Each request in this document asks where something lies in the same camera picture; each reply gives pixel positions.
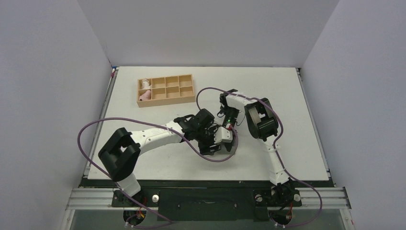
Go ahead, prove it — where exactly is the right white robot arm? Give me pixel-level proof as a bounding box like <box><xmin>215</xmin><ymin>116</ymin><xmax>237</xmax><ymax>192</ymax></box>
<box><xmin>219</xmin><ymin>89</ymin><xmax>289</xmax><ymax>205</ymax></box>

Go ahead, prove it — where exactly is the wooden compartment tray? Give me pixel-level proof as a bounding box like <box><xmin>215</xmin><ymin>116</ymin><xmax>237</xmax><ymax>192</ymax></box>
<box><xmin>136</xmin><ymin>74</ymin><xmax>196</xmax><ymax>108</ymax></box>

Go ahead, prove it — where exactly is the pink rolled underwear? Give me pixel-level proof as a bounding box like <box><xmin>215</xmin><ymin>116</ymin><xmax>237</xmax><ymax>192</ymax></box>
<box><xmin>138</xmin><ymin>90</ymin><xmax>152</xmax><ymax>101</ymax></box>

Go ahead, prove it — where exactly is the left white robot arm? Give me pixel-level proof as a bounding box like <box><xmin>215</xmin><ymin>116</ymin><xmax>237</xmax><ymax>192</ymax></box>
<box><xmin>98</xmin><ymin>109</ymin><xmax>218</xmax><ymax>206</ymax></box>

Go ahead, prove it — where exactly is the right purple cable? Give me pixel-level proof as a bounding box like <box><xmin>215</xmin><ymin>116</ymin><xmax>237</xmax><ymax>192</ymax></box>
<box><xmin>195</xmin><ymin>87</ymin><xmax>324</xmax><ymax>229</ymax></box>

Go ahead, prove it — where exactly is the purple cable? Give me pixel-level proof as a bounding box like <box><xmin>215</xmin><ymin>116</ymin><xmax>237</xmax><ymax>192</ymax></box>
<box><xmin>195</xmin><ymin>87</ymin><xmax>324</xmax><ymax>229</ymax></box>
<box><xmin>77</xmin><ymin>117</ymin><xmax>239</xmax><ymax>229</ymax></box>

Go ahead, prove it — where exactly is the grey beige underwear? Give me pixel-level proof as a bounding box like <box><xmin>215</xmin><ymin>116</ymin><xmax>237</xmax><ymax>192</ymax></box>
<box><xmin>221</xmin><ymin>140</ymin><xmax>236</xmax><ymax>155</ymax></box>

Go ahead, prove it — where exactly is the white rolled underwear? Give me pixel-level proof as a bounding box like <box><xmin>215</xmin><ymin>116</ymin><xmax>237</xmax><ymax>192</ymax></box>
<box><xmin>140</xmin><ymin>79</ymin><xmax>151</xmax><ymax>90</ymax></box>

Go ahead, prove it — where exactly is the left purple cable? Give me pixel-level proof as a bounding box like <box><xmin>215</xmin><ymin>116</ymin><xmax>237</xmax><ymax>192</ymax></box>
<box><xmin>77</xmin><ymin>117</ymin><xmax>239</xmax><ymax>229</ymax></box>

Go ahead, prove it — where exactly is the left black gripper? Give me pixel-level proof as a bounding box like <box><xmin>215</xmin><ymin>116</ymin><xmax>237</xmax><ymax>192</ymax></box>
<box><xmin>194</xmin><ymin>126</ymin><xmax>221</xmax><ymax>154</ymax></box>

